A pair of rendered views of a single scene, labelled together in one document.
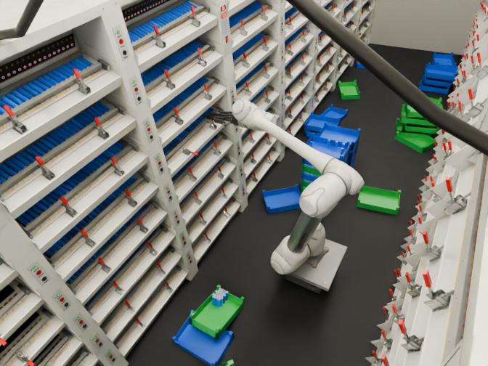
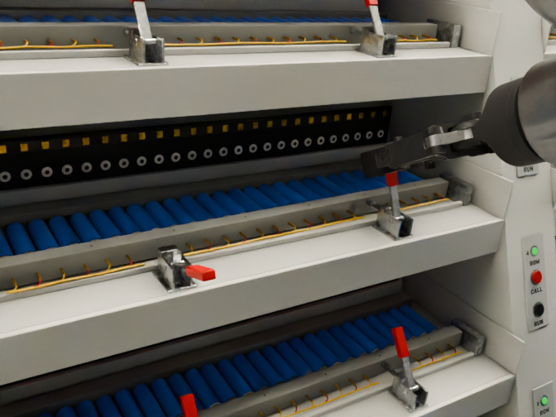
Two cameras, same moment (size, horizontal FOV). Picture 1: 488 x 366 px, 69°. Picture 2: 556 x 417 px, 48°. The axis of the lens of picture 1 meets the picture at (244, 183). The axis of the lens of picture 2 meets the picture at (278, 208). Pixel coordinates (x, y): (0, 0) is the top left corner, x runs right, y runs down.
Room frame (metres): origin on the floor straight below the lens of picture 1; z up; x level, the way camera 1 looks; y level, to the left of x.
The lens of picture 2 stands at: (1.10, -0.04, 1.03)
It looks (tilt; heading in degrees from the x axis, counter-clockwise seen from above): 6 degrees down; 25
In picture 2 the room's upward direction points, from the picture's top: 6 degrees counter-clockwise
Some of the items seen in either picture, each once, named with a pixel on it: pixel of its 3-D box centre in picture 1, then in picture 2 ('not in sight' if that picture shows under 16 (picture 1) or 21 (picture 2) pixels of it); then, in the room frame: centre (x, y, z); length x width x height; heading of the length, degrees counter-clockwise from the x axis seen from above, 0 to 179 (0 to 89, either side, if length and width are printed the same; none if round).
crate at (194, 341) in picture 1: (203, 338); not in sight; (0.92, 0.34, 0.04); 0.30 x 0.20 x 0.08; 56
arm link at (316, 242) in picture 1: (311, 236); not in sight; (1.31, -0.37, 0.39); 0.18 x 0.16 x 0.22; 129
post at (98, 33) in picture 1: (151, 177); not in sight; (1.43, 0.49, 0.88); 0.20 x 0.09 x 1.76; 56
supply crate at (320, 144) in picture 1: (326, 147); not in sight; (2.07, -0.64, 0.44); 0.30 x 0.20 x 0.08; 58
